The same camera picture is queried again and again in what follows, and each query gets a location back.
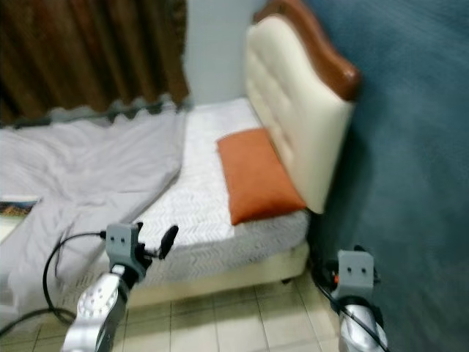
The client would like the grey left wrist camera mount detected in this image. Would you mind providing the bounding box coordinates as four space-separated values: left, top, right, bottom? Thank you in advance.
106 222 144 267

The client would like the white patterned mattress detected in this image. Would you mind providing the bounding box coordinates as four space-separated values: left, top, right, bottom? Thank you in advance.
117 98 310 283

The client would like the cream bed base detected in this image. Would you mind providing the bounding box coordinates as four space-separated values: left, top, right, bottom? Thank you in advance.
139 242 311 309

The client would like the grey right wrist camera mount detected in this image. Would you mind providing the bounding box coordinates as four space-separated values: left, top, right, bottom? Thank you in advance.
338 249 377 301

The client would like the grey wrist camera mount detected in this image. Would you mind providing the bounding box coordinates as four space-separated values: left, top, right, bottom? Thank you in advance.
106 222 144 267
338 249 377 301

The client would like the orange pillow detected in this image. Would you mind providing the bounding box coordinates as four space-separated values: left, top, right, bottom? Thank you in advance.
216 128 307 227

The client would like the brown curtain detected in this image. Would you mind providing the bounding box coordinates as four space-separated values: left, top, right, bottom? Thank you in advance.
0 0 190 129

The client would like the grey blanket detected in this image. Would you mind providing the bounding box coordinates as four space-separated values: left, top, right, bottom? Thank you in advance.
0 109 186 323

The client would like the cream tufted headboard wooden trim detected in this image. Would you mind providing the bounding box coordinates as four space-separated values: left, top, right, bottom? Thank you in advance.
244 0 362 215

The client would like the book with picture cover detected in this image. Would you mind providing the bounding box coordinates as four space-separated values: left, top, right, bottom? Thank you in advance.
0 198 40 243

